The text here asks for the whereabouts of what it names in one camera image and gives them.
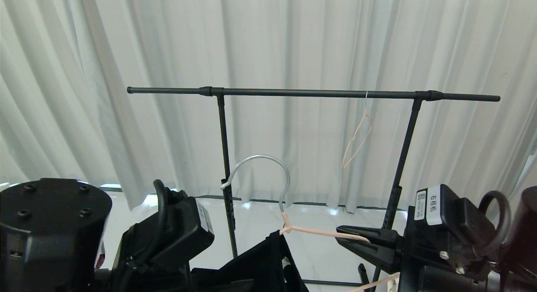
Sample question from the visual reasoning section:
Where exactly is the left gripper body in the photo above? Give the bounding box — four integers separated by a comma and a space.
110, 242, 198, 292

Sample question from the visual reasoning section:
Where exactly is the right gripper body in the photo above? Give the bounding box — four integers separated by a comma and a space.
396, 230, 508, 292

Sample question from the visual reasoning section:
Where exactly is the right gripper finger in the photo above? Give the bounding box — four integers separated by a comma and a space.
337, 240, 400, 274
335, 225, 404, 243

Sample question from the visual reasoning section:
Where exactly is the pink clothes hanger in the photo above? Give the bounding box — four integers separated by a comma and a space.
342, 95, 373, 170
220, 154, 401, 292

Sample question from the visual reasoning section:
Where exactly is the black garment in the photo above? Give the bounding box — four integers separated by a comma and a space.
191, 230, 310, 292

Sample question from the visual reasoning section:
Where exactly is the black clothes rack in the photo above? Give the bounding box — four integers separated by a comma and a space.
127, 86, 501, 287

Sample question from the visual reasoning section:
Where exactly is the white curtain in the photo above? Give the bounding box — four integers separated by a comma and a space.
0, 0, 537, 214

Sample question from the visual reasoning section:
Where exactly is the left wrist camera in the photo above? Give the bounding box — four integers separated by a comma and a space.
120, 189, 216, 279

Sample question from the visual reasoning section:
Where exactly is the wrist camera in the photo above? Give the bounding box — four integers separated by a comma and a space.
120, 189, 216, 279
404, 183, 489, 280

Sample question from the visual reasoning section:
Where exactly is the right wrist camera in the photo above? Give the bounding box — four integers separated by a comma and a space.
404, 183, 489, 280

